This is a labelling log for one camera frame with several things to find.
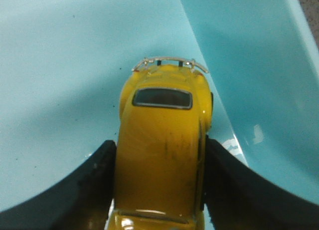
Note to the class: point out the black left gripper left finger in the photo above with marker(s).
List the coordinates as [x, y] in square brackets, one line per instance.
[80, 201]

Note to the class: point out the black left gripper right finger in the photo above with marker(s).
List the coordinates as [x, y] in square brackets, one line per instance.
[238, 198]

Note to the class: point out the yellow beetle toy car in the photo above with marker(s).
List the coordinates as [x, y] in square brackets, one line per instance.
[165, 112]

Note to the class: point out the light blue storage box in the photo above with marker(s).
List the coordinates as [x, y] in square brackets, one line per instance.
[63, 64]

